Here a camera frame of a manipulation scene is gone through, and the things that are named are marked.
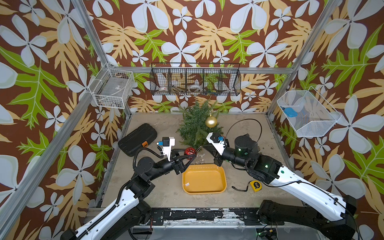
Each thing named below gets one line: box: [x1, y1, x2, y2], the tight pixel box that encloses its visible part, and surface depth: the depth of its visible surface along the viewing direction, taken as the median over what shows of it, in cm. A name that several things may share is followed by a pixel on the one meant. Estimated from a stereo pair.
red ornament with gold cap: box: [184, 146, 197, 156], surface depth 60 cm
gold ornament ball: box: [205, 113, 218, 128], surface depth 72 cm
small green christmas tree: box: [176, 100, 224, 150], surface depth 76 cm
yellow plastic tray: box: [182, 164, 227, 195], surface depth 86 cm
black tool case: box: [118, 123, 158, 157], surface depth 100 cm
